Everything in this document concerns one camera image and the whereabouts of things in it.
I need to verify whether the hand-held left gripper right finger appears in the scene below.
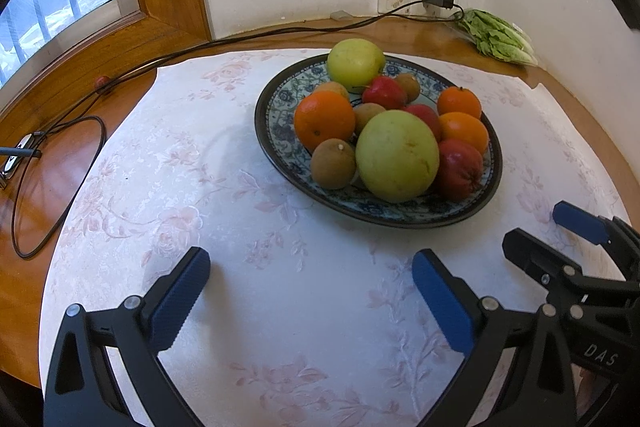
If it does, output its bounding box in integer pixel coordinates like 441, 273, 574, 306
411, 249, 577, 427

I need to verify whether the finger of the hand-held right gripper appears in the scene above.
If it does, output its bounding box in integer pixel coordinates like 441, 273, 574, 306
502, 228, 586, 304
552, 201, 640, 283

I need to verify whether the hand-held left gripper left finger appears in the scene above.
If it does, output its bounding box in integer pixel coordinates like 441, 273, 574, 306
44, 246, 211, 427

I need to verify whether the large red apple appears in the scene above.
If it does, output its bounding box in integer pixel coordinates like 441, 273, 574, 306
434, 138, 485, 201

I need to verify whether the orange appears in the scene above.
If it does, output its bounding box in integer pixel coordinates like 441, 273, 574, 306
438, 112, 490, 155
437, 87, 482, 120
294, 90, 357, 152

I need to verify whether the large green round fruit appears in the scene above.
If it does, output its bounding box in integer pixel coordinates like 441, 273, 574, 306
355, 110, 441, 202

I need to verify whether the small brown round fruit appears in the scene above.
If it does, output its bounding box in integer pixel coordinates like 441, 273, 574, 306
395, 73, 421, 104
353, 103, 387, 135
312, 81, 351, 102
310, 138, 357, 190

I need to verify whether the small red apple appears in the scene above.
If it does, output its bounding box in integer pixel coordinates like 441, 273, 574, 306
404, 104, 442, 140
362, 76, 407, 110

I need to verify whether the blue floral ceramic plate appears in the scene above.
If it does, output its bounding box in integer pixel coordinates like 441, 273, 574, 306
254, 54, 503, 229

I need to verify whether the green apple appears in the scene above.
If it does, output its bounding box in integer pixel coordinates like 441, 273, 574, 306
327, 38, 386, 94

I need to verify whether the person's right hand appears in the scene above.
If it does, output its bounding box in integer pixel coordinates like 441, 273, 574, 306
576, 364, 614, 418

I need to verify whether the white floral tablecloth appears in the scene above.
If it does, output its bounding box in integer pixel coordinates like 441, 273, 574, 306
39, 49, 631, 427

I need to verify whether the bagged green lettuce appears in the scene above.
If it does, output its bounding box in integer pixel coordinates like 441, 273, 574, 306
457, 9, 538, 66

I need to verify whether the small silver device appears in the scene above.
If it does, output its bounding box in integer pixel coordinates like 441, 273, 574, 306
0, 134, 42, 178

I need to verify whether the black cable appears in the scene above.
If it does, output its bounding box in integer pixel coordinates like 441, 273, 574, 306
12, 0, 466, 259

